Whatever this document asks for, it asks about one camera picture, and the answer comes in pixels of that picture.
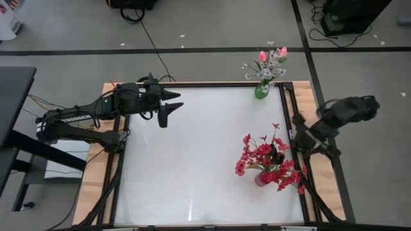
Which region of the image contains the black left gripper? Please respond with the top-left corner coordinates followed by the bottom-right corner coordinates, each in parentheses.
top-left (114, 73), bottom-right (184, 117)

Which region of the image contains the white artificial flower bunch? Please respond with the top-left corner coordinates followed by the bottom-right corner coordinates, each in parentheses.
top-left (241, 40), bottom-right (287, 94)

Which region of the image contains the red glass vase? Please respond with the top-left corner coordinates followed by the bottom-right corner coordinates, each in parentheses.
top-left (254, 169), bottom-right (274, 187)

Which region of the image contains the green glass vase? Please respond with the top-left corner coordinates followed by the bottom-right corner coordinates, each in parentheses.
top-left (254, 81), bottom-right (270, 100)

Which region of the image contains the black equipment case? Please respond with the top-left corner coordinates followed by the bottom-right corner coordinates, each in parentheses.
top-left (105, 0), bottom-right (159, 10)

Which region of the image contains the wooden table board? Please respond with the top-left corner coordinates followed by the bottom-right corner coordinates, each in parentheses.
top-left (73, 81), bottom-right (347, 225)

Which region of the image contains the white flat box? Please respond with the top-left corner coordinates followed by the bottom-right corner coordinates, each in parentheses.
top-left (44, 139), bottom-right (91, 180)

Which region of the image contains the grey stand base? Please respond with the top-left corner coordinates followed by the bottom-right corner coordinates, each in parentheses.
top-left (12, 136), bottom-right (83, 212)

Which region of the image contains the black desk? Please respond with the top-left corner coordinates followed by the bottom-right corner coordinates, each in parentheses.
top-left (0, 66), bottom-right (87, 196)

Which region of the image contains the white floor object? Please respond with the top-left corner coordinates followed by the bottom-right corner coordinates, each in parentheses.
top-left (0, 0), bottom-right (24, 42)

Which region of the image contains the black computer tower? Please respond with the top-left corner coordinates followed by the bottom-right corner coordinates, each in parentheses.
top-left (320, 0), bottom-right (393, 37)

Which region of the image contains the black aluminium table frame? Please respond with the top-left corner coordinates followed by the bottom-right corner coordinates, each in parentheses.
top-left (76, 81), bottom-right (356, 231)

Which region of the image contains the black floor cable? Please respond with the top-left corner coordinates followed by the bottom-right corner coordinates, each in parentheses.
top-left (120, 8), bottom-right (177, 83)

